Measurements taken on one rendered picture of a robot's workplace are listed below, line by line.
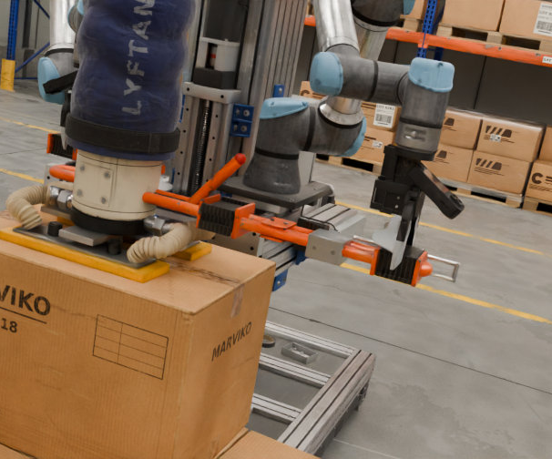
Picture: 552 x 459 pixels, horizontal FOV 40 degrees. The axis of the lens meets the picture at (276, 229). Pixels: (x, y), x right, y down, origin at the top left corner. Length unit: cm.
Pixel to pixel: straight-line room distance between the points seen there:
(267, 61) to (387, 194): 87
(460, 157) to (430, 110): 717
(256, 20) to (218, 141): 34
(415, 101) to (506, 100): 845
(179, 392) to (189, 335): 11
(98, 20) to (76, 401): 71
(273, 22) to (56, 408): 115
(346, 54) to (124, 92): 41
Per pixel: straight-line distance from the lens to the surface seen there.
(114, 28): 147
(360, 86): 139
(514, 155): 842
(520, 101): 975
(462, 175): 851
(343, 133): 193
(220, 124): 210
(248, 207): 147
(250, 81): 216
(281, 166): 193
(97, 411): 152
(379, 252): 137
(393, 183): 135
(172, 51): 149
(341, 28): 148
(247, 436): 179
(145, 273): 144
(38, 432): 162
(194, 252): 161
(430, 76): 132
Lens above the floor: 145
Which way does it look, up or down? 15 degrees down
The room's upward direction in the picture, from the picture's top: 10 degrees clockwise
